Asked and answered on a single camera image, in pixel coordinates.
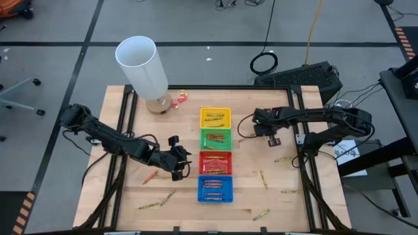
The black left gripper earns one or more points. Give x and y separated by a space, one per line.
166 160

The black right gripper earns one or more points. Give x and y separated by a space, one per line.
266 122

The yellow-green crayon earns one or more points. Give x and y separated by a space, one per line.
168 197
215 115
149 205
217 125

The pink crayon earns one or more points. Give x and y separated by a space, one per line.
213 184
283 159

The yellow crayon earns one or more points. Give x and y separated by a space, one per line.
217 171
261 214
263 179
215 157
291 191

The orange crayon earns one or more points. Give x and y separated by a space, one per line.
210 147
151 177
215 135
217 140

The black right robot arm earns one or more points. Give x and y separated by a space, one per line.
326 114

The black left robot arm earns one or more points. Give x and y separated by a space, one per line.
107 138

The crayons inside basket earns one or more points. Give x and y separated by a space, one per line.
215 163

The blue plastic basket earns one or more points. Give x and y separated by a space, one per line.
215 190

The green plastic basket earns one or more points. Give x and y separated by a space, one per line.
225 145

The yellow plastic basket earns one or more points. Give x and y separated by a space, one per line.
212 111

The small pink yellow toy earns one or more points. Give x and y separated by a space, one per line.
175 106

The pink rubber toy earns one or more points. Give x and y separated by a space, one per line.
183 98

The white paper sheet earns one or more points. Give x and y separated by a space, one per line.
347 153

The white table lamp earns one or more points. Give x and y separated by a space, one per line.
140 65

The black side table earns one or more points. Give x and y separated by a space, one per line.
395 98

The grey office chair base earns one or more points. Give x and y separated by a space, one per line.
19 87

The orange chair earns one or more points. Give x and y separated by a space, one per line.
9 6

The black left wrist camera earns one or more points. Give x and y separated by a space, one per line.
173 141

